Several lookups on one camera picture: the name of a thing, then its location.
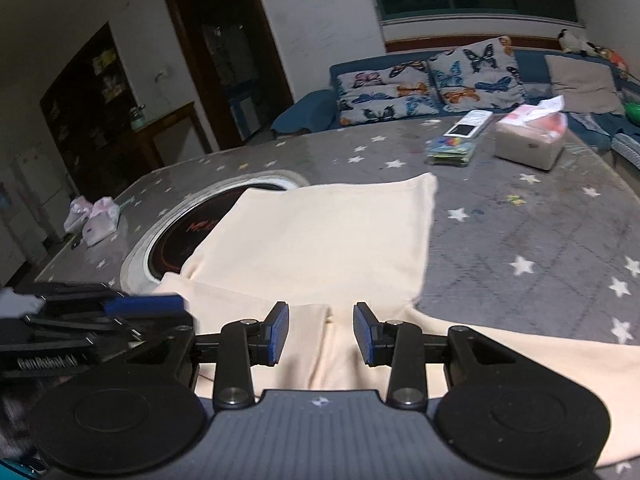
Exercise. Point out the dark wooden cabinet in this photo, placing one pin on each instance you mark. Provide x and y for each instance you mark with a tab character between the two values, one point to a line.
85	110

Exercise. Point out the beige cushion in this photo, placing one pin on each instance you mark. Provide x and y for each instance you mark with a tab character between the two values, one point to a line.
582	82

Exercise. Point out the pink and white tissue box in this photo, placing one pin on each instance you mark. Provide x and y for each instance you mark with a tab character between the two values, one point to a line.
530	145

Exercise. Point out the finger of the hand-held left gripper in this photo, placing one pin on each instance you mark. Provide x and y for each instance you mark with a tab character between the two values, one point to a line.
145	305
107	327

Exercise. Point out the butterfly print cushion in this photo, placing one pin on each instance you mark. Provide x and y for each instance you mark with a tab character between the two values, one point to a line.
385	95
475	75

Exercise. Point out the blue sofa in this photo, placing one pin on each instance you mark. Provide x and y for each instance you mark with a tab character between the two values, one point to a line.
532	67

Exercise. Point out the small wooden side table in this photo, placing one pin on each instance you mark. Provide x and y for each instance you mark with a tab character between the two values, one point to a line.
167	127

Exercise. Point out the black and white stuffed toy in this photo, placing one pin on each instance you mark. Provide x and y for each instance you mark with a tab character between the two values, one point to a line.
575	41

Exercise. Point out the grey star-print tablecloth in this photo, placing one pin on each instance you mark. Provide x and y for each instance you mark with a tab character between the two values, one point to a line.
525	240

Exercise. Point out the dark wooden door frame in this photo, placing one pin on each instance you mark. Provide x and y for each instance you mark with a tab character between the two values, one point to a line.
175	35

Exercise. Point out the green round object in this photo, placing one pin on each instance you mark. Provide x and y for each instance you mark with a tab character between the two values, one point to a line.
634	112

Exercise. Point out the round black induction cooker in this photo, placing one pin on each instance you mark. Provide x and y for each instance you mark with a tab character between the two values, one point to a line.
167	247

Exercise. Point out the pink white tissue packs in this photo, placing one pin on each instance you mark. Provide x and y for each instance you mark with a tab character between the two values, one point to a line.
102	222

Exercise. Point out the white remote control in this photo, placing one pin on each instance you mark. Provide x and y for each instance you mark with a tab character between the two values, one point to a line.
470	124

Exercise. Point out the colourful stuffed toy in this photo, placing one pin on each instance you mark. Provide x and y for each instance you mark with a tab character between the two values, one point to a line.
612	57

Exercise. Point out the pink baby shoe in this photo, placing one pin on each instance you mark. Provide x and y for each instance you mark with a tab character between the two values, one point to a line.
77	212

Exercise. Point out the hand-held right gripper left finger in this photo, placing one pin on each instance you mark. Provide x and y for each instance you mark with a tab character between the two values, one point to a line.
278	334

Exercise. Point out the white refrigerator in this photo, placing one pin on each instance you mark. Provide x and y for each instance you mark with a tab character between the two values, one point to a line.
35	195

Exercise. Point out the colourful plastic packet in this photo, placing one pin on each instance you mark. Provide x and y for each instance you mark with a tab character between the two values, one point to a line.
450	151

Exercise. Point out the cream garment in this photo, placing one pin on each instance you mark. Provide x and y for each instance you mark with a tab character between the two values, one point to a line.
310	240

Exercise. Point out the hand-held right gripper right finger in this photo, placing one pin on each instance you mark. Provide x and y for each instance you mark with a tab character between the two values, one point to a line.
362	335

